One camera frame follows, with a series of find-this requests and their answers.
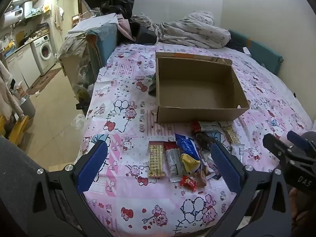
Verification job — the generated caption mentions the small white snack packet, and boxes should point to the small white snack packet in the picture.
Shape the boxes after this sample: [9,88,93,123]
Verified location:
[231,143,245,163]

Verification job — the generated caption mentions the yellow stool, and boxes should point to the yellow stool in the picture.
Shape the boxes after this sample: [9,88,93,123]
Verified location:
[0,115,29,146]

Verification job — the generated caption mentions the long beige cracker packet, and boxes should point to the long beige cracker packet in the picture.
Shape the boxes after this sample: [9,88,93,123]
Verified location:
[148,140,166,179]

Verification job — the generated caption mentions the blue snack packet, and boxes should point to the blue snack packet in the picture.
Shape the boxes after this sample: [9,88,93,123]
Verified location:
[175,133,200,162]

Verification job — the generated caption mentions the purple white snack packet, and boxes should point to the purple white snack packet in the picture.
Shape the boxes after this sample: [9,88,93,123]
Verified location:
[199,150,223,181]

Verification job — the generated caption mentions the grey trash bin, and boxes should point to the grey trash bin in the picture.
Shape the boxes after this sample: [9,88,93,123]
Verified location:
[19,94,36,118]

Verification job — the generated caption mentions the white water heater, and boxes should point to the white water heater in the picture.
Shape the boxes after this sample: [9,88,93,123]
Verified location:
[3,1,34,29]

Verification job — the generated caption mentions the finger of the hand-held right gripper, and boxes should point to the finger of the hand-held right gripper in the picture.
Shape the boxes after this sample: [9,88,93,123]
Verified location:
[286,130,316,154]
[262,133,297,161]

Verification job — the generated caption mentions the white board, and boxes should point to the white board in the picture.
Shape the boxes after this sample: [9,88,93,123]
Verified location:
[68,13,118,34]

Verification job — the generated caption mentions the dark green packet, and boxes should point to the dark green packet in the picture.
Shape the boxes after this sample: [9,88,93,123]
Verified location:
[147,74,157,97]

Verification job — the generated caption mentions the clear plastic bag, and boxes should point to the clear plastic bag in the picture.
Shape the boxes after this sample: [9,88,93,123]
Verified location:
[71,114,86,130]

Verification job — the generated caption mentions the teal mattress pad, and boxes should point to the teal mattress pad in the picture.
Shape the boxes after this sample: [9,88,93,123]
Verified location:
[228,29,284,76]

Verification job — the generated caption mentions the white base cabinet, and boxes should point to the white base cabinet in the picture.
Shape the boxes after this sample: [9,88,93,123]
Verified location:
[5,43,41,88]

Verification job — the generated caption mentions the white washing machine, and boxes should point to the white washing machine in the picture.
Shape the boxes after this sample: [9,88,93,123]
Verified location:
[31,35,56,76]

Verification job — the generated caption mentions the brown floor rug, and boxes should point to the brown floor rug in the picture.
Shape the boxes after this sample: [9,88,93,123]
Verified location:
[26,67,62,95]

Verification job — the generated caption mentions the brown snack wrapper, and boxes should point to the brown snack wrapper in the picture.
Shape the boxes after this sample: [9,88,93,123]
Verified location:
[194,170,207,187]

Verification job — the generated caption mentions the crumpled grey floral quilt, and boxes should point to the crumpled grey floral quilt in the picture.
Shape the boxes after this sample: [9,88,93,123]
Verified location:
[131,11,231,49]

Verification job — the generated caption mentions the teal storage box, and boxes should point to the teal storage box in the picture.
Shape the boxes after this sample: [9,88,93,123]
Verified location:
[86,20,119,70]

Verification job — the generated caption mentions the hanging beige towel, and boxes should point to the hanging beige towel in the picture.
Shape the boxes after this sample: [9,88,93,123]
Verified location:
[54,5,65,30]

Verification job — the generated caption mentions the short beige cracker packet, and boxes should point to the short beige cracker packet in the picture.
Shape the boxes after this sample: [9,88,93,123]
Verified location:
[222,125,241,145]

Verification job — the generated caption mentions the dark brown snack packet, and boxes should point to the dark brown snack packet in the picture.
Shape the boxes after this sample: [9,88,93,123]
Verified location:
[193,132,223,151]

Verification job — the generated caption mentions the pink cartoon printed bed sheet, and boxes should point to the pink cartoon printed bed sheet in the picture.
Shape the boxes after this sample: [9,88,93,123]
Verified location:
[76,42,314,237]

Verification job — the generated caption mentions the small red candy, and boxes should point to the small red candy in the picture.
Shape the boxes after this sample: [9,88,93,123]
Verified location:
[179,175,198,192]

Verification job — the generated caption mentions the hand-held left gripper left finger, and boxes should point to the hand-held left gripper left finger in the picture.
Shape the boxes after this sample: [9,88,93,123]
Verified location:
[27,139,116,237]

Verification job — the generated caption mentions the plastic covered cardboard box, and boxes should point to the plastic covered cardboard box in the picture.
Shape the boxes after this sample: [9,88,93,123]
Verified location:
[57,32,95,99]

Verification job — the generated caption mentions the pink cloth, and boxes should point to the pink cloth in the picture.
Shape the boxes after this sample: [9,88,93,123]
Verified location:
[117,13,135,41]

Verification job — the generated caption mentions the hanging light clothes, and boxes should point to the hanging light clothes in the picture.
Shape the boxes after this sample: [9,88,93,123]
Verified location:
[0,59,20,121]

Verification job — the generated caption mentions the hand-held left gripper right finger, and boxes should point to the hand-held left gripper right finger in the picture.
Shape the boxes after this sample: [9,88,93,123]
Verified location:
[205,142,294,237]

